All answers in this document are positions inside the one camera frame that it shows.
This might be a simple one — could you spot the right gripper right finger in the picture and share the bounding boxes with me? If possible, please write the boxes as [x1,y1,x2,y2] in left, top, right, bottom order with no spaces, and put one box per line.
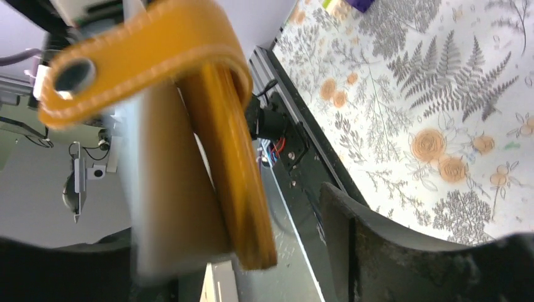
[319,183,533,301]

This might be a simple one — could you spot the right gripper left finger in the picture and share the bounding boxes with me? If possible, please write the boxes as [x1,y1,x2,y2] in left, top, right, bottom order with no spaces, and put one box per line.
[0,226,176,302]

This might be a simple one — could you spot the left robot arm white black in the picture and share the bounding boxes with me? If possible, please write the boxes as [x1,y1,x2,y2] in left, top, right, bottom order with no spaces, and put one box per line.
[1,1,126,52]

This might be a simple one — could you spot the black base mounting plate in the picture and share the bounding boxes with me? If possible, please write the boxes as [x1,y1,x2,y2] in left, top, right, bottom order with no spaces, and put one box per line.
[249,47,361,301]

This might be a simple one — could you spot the floral tablecloth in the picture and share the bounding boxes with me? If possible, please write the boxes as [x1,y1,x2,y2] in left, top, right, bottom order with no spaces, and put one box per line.
[274,1,533,245]

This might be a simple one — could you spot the small purple object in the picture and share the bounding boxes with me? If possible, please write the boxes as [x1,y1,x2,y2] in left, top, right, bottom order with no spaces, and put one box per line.
[346,0,374,13]

